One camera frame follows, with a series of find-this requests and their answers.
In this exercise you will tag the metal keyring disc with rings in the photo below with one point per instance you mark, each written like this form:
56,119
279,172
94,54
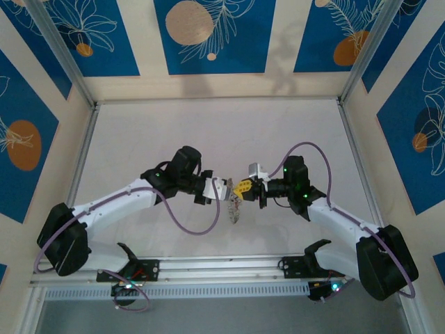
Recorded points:
234,212

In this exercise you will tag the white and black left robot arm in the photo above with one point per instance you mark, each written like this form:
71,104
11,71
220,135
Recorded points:
114,205

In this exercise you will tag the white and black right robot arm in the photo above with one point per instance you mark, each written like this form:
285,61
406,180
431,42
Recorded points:
340,219

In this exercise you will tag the right base circuit board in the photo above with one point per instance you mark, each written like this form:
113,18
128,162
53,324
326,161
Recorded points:
320,290

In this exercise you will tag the base circuit board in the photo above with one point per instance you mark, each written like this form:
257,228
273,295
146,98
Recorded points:
320,290
120,288

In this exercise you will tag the left base circuit board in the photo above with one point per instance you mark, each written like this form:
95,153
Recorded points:
120,288

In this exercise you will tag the aluminium side rail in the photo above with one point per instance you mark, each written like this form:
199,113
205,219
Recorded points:
83,146
354,146

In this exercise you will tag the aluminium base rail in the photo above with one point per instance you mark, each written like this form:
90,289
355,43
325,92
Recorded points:
222,269

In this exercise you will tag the aluminium frame post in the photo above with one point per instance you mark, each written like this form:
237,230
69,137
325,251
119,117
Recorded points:
368,52
62,55

